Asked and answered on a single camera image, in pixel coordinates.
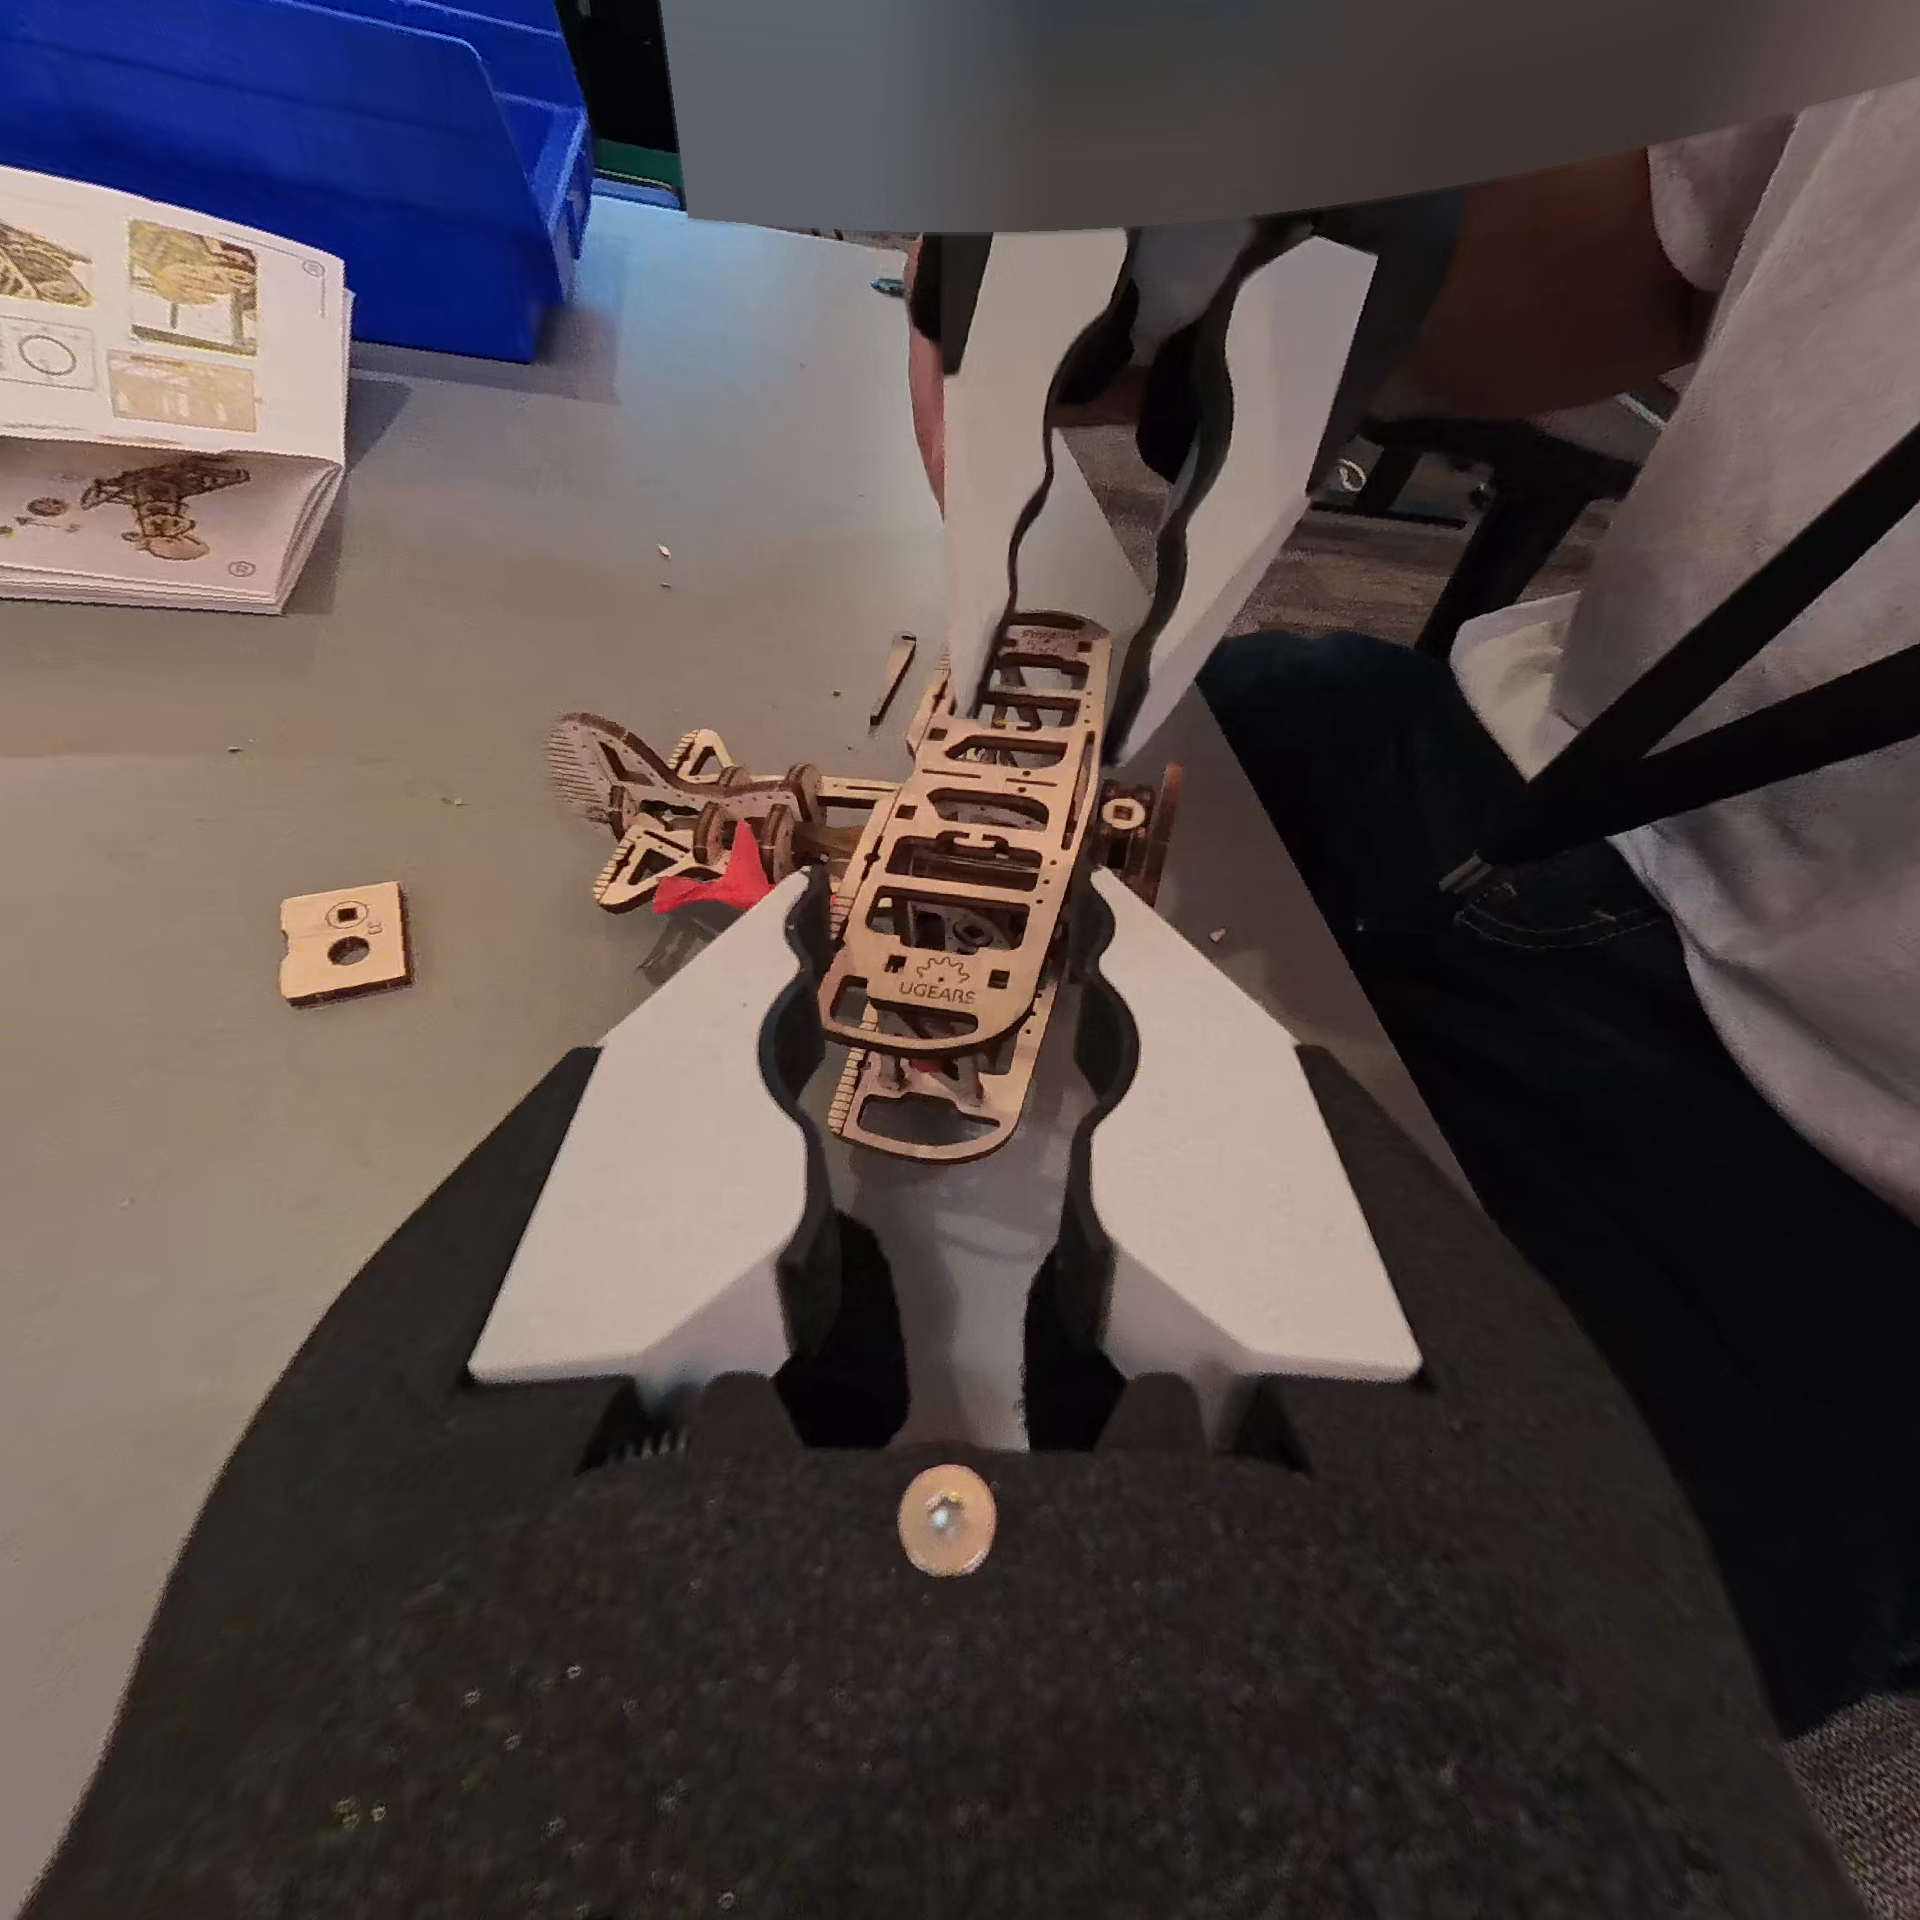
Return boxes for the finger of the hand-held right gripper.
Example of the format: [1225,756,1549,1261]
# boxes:
[943,225,1134,720]
[1113,223,1387,765]

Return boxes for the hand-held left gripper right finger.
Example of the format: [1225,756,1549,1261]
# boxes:
[1069,875,1429,1446]

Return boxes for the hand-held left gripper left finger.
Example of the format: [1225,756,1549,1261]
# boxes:
[464,871,843,1424]

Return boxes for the wooden biplane model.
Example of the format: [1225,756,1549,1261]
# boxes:
[546,606,1190,1169]

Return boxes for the person's right forearm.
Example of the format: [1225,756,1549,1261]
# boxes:
[1394,176,1717,441]

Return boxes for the grey desk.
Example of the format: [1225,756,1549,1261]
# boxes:
[0,195,1485,1920]

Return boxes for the black chair base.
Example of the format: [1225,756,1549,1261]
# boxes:
[1317,402,1660,667]

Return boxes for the person's dark jeans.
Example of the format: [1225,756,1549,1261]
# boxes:
[1197,626,1920,1746]

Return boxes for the small wooden offcut with holes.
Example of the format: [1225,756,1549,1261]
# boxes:
[277,880,417,1009]

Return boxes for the blue plastic bin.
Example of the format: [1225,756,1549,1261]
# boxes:
[0,0,597,373]

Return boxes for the assembly instruction booklet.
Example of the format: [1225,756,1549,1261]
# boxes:
[0,163,359,620]

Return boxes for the black lanyard strap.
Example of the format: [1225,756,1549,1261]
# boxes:
[1437,432,1920,906]

